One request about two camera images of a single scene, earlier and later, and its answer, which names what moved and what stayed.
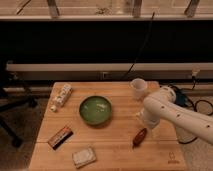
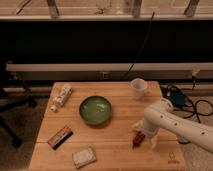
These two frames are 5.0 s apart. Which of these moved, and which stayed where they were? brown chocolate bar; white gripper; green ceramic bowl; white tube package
Moved: white gripper
Stayed: white tube package; green ceramic bowl; brown chocolate bar
